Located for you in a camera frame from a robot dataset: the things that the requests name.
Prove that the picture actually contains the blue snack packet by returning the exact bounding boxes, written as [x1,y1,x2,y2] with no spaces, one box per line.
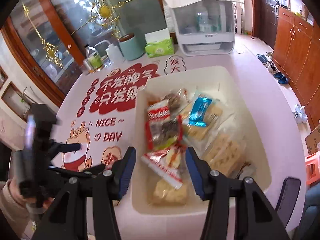
[188,96,213,127]

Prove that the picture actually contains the blue slippers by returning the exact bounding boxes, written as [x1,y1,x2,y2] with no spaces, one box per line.
[273,72,289,85]

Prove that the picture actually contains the green tissue pack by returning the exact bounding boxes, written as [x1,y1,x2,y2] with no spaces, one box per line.
[144,28,175,58]

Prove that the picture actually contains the white shoes pair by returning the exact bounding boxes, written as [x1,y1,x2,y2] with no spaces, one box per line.
[292,104,308,124]

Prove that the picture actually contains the clear bag of crackers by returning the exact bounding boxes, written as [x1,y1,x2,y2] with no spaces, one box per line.
[180,93,233,141]

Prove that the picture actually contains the black smartphone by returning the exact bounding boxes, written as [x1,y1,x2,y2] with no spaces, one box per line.
[276,177,301,227]

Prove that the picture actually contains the white bottle sterilizer cabinet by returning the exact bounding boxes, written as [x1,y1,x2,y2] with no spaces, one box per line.
[162,0,241,56]

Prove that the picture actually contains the glass door with gold ornament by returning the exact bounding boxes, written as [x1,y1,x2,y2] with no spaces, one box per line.
[1,0,165,107]

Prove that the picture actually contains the pink plastic stool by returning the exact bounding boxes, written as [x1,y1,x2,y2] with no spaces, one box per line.
[305,151,320,185]

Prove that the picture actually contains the brown round cake packet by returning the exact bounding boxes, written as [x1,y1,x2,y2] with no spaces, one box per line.
[163,89,188,111]

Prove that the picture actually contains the wooden cabinet wall unit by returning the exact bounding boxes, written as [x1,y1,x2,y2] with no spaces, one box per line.
[273,7,319,129]

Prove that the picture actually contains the yellow egg-yolk snack bag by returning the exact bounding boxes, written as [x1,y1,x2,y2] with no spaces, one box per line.
[150,179,188,206]

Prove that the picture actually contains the red white shrimp snack bag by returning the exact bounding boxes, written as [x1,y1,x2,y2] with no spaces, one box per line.
[141,145,183,189]

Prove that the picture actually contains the person's left hand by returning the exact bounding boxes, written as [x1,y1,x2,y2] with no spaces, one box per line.
[0,178,54,230]

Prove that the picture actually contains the white plastic storage bin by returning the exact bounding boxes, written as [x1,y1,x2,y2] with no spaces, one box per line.
[131,65,272,216]

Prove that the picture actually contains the clear bag rice cracker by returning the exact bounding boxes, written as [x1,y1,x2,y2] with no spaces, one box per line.
[202,131,246,178]

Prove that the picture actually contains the white squeeze bottle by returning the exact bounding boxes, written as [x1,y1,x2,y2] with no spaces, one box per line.
[95,40,125,63]

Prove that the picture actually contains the red cookies packet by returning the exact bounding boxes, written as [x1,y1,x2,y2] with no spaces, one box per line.
[145,99,183,151]

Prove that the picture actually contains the cardboard box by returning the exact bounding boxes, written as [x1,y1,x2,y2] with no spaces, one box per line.
[305,125,320,155]

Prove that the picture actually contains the clear bottle green label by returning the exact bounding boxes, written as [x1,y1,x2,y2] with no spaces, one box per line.
[85,44,103,70]

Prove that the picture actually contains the teal canister with wooden lid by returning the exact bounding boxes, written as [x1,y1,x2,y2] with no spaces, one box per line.
[118,33,144,61]

